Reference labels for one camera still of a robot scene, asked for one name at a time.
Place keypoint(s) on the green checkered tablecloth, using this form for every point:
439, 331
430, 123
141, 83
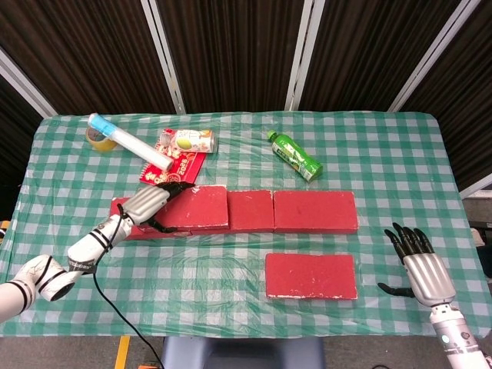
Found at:
215, 276

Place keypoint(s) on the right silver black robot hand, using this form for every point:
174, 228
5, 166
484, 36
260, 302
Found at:
430, 276

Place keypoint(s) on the green drink bottle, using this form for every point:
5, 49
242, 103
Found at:
296, 155

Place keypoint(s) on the yellow tape roll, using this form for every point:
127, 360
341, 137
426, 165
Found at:
100, 146

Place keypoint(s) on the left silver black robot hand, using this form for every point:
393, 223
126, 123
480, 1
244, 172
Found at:
148, 203

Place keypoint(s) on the white plastic wrap roll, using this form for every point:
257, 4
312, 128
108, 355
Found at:
134, 146

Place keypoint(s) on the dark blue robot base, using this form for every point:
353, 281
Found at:
242, 353

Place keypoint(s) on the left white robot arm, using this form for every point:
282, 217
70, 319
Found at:
84, 250

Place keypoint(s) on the red brick front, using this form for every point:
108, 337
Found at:
311, 274

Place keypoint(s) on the clear bottle fruit label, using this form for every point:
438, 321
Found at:
192, 141

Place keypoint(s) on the dark folding partition screen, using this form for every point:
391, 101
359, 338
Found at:
238, 50

